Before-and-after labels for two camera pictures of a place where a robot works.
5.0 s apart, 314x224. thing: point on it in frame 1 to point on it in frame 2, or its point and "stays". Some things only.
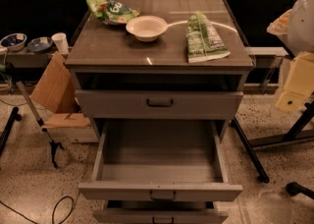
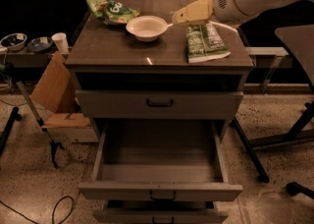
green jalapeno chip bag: (203, 40) stays
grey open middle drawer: (160, 160) stays
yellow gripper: (302, 27) to (226, 3)
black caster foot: (294, 189) stays
